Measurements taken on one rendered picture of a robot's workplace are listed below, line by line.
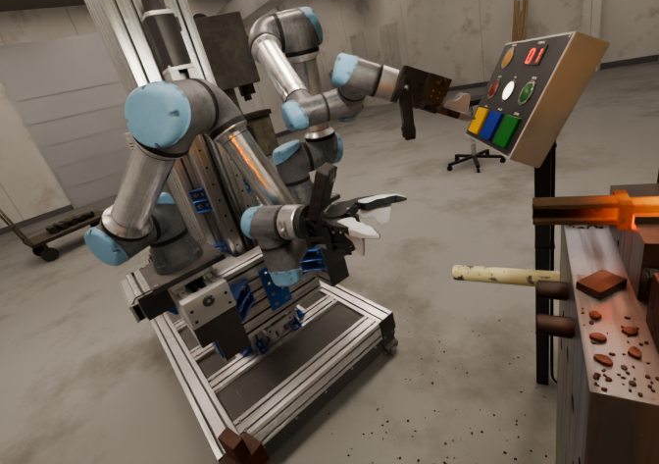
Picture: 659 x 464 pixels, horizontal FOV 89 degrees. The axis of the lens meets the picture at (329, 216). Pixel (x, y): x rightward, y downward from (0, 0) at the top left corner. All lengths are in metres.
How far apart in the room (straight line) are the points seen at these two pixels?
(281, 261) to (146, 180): 0.35
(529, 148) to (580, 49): 0.21
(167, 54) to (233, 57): 5.96
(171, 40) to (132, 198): 0.54
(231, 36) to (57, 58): 3.65
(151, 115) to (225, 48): 6.45
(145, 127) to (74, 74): 8.36
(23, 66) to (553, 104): 8.87
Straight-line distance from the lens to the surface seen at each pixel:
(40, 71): 9.09
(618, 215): 0.54
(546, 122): 0.93
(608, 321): 0.50
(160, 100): 0.72
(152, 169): 0.82
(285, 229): 0.68
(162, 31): 1.23
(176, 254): 1.11
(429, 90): 0.86
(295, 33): 1.20
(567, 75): 0.93
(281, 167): 1.25
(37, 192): 9.08
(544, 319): 0.54
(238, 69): 7.15
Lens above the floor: 1.24
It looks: 22 degrees down
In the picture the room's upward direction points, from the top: 15 degrees counter-clockwise
